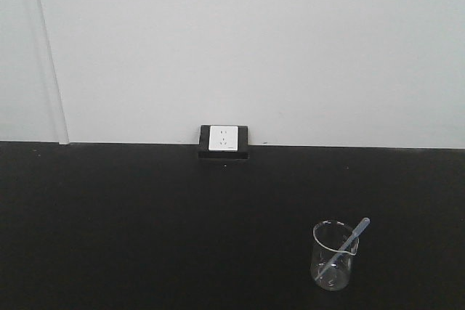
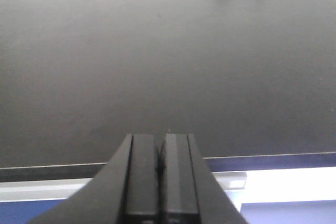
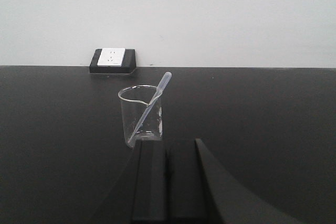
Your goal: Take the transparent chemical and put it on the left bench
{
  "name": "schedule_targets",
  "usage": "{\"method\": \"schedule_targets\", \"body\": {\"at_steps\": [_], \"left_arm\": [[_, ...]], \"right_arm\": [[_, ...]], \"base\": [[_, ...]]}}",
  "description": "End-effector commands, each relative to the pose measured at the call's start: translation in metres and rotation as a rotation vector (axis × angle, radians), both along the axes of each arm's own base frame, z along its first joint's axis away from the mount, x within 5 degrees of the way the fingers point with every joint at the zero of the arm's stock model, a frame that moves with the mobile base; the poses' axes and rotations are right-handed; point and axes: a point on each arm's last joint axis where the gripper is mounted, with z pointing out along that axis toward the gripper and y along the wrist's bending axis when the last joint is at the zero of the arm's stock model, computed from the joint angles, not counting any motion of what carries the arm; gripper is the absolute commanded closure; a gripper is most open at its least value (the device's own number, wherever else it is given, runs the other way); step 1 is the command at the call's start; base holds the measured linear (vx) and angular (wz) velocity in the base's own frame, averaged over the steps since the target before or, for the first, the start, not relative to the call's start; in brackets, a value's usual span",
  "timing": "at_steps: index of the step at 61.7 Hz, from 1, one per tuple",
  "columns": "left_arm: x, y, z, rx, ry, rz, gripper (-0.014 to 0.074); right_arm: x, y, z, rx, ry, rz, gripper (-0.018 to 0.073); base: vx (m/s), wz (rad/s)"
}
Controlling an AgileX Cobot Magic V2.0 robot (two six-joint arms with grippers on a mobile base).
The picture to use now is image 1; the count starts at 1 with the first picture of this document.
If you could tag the clear glass beaker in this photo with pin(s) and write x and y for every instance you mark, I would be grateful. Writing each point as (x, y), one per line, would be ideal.
(332, 252)

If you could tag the clear plastic pipette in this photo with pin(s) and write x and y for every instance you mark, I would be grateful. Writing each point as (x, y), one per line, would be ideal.
(341, 250)

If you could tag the white socket in black housing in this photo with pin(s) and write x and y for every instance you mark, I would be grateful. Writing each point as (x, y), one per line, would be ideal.
(223, 142)

